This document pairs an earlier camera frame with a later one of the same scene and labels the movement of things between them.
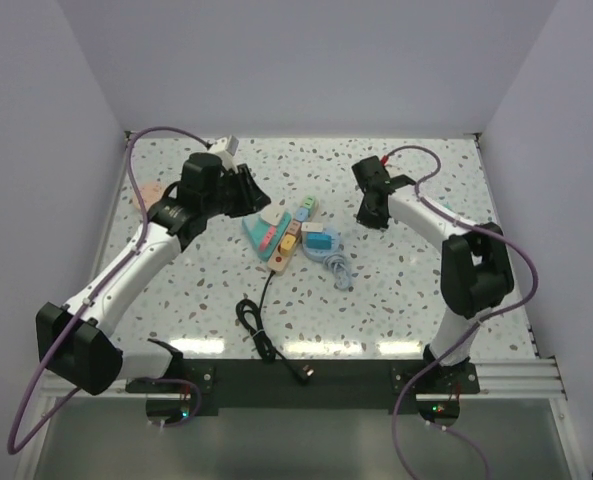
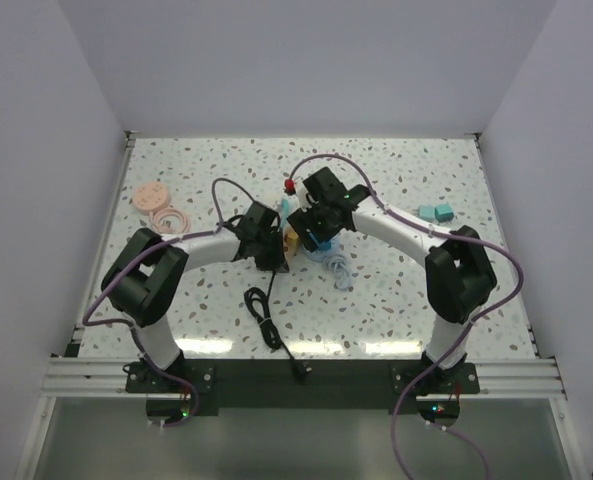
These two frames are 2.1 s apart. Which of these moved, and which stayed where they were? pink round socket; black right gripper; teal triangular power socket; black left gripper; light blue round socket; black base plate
Moved: black right gripper; black left gripper; teal triangular power socket
Stayed: black base plate; pink round socket; light blue round socket
